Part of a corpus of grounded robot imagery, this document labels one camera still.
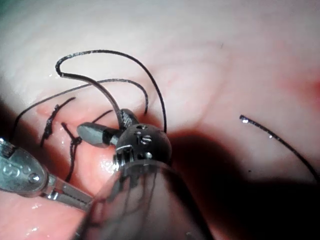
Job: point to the tissue pad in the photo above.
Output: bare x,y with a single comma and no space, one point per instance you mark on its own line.
200,50

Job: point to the left arm needle driver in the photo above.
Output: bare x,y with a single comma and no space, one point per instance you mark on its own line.
22,175

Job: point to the right arm needle driver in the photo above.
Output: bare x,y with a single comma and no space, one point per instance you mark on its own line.
150,145

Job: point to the black stitching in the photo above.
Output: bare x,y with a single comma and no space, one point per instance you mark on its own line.
48,125

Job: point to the black thread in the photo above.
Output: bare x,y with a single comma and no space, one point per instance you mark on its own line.
112,51

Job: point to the right arm needle driver jaw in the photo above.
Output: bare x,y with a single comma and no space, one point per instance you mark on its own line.
93,135
128,118

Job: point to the left arm needle driver jaw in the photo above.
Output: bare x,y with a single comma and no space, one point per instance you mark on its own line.
72,191
67,201

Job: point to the dark right arm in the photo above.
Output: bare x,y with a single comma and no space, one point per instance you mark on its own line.
155,205

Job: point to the curved needle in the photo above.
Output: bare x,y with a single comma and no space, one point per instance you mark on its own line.
275,133

